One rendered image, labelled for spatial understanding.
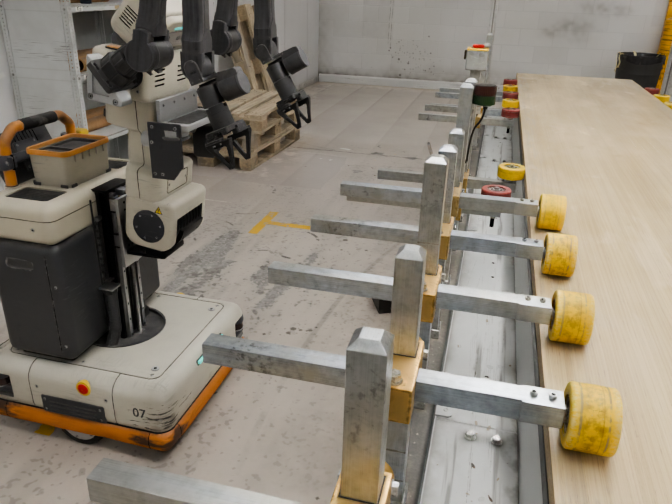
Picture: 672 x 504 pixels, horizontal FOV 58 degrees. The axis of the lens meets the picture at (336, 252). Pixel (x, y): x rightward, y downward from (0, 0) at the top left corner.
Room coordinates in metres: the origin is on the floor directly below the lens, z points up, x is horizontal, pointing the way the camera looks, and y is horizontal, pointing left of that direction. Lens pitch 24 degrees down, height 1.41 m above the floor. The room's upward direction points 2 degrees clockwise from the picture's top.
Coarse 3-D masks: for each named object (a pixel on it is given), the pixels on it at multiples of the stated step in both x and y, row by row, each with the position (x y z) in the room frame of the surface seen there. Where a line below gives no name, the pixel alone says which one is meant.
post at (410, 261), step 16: (400, 256) 0.67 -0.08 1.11; (416, 256) 0.66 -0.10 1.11; (400, 272) 0.66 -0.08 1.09; (416, 272) 0.66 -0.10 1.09; (400, 288) 0.66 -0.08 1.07; (416, 288) 0.66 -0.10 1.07; (400, 304) 0.66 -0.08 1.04; (416, 304) 0.66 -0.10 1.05; (400, 320) 0.66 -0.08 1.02; (416, 320) 0.66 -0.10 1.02; (400, 336) 0.66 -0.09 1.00; (416, 336) 0.66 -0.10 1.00; (400, 352) 0.66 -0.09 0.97; (400, 432) 0.66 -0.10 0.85; (400, 448) 0.66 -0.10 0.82; (400, 464) 0.66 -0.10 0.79; (400, 480) 0.66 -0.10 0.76; (400, 496) 0.66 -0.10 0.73
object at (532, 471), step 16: (512, 128) 3.63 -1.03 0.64; (512, 144) 3.27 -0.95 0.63; (512, 160) 2.98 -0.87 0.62; (528, 272) 1.26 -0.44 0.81; (528, 288) 1.20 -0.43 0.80; (528, 336) 1.04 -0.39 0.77; (528, 352) 1.00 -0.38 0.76; (528, 368) 0.96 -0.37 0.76; (528, 384) 0.92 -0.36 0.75; (528, 432) 0.81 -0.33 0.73; (528, 448) 0.78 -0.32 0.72; (544, 448) 0.65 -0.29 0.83; (528, 464) 0.75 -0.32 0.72; (544, 464) 0.63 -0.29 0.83; (528, 480) 0.72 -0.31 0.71; (544, 480) 0.60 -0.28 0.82; (528, 496) 0.69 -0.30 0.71; (544, 496) 0.58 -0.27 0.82
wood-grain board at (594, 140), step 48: (528, 96) 3.19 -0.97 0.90; (576, 96) 3.23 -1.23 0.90; (624, 96) 3.28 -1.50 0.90; (528, 144) 2.13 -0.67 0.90; (576, 144) 2.16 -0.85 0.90; (624, 144) 2.18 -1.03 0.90; (528, 192) 1.58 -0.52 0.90; (576, 192) 1.59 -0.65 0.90; (624, 192) 1.60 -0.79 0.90; (624, 240) 1.25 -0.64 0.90; (576, 288) 1.01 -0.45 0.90; (624, 288) 1.01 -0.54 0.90; (624, 336) 0.84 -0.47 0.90; (624, 384) 0.71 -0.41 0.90; (624, 432) 0.61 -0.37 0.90; (576, 480) 0.52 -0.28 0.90; (624, 480) 0.53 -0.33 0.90
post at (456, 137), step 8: (456, 128) 1.41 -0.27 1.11; (456, 136) 1.39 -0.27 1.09; (464, 136) 1.41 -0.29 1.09; (456, 144) 1.39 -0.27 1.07; (456, 168) 1.39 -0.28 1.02; (456, 176) 1.39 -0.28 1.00; (456, 184) 1.39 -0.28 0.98; (448, 256) 1.39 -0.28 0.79; (448, 264) 1.39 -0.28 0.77; (448, 272) 1.39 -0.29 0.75
